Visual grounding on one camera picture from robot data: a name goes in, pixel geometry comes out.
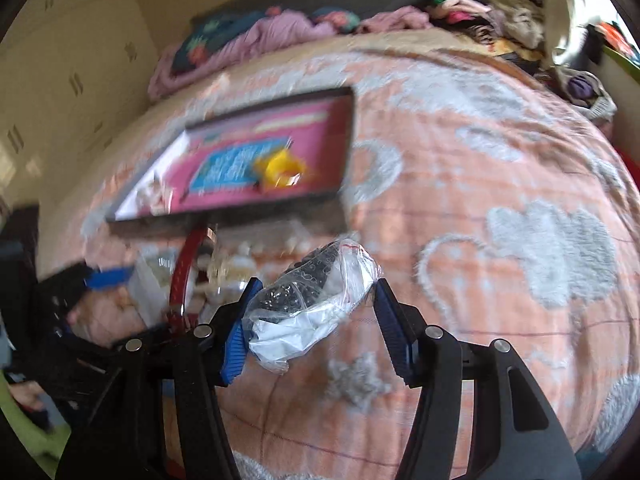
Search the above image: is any pink fuzzy garment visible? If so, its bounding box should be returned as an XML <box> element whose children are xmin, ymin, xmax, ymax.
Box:
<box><xmin>357</xmin><ymin>6</ymin><xmax>433</xmax><ymax>35</ymax></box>

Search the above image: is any red bangle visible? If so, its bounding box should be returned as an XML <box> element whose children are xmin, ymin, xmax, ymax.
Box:
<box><xmin>167</xmin><ymin>225</ymin><xmax>218</xmax><ymax>331</ymax></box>

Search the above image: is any black jewelry box pink lining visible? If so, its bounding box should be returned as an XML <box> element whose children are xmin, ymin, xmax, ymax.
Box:
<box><xmin>105</xmin><ymin>87</ymin><xmax>357</xmax><ymax>226</ymax></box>

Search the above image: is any purple blanket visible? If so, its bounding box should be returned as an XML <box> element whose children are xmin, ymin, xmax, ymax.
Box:
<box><xmin>147</xmin><ymin>10</ymin><xmax>346</xmax><ymax>101</ymax></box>

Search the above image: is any yellow plastic ring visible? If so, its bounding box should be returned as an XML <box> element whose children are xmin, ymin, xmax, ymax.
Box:
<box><xmin>253</xmin><ymin>150</ymin><xmax>308</xmax><ymax>191</ymax></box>

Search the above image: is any clear plastic packet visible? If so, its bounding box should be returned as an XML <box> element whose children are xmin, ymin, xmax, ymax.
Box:
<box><xmin>132</xmin><ymin>252</ymin><xmax>173</xmax><ymax>326</ymax></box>

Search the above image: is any cream wardrobe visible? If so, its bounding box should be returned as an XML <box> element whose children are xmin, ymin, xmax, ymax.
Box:
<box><xmin>0</xmin><ymin>0</ymin><xmax>166</xmax><ymax>211</ymax></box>

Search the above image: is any dark floral pillow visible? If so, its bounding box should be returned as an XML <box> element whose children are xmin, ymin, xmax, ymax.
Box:
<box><xmin>172</xmin><ymin>15</ymin><xmax>261</xmax><ymax>73</ymax></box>
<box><xmin>312</xmin><ymin>7</ymin><xmax>361</xmax><ymax>33</ymax></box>

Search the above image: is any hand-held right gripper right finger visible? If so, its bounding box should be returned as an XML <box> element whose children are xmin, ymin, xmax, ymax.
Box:
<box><xmin>372</xmin><ymin>277</ymin><xmax>583</xmax><ymax>480</ymax></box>

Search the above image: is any cream curtain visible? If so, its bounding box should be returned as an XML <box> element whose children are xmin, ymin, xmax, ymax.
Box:
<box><xmin>542</xmin><ymin>0</ymin><xmax>601</xmax><ymax>68</ymax></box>

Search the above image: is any tan bedsheet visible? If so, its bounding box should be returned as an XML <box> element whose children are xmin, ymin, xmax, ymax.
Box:
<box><xmin>145</xmin><ymin>30</ymin><xmax>506</xmax><ymax>116</ymax></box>

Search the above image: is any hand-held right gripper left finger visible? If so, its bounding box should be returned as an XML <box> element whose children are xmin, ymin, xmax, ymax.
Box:
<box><xmin>55</xmin><ymin>276</ymin><xmax>266</xmax><ymax>480</ymax></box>

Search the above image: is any pile of clothes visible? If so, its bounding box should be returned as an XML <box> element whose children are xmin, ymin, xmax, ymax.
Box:
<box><xmin>422</xmin><ymin>0</ymin><xmax>548</xmax><ymax>68</ymax></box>

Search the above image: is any person's left forearm green sleeve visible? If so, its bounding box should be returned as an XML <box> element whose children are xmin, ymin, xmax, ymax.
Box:
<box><xmin>0</xmin><ymin>370</ymin><xmax>71</xmax><ymax>476</ymax></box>

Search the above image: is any orange cloud-print blanket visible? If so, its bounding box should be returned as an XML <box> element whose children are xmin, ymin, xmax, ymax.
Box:
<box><xmin>37</xmin><ymin>35</ymin><xmax>640</xmax><ymax>480</ymax></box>

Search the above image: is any fabric bag of clothes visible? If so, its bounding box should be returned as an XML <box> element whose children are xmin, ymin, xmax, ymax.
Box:
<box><xmin>550</xmin><ymin>67</ymin><xmax>618</xmax><ymax>121</ymax></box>

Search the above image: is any plastic bag of black beads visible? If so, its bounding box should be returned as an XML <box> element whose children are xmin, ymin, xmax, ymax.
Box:
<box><xmin>242</xmin><ymin>240</ymin><xmax>383</xmax><ymax>373</ymax></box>

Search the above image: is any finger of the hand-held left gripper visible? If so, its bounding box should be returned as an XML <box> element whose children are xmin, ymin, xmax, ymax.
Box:
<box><xmin>82</xmin><ymin>265</ymin><xmax>137</xmax><ymax>292</ymax></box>

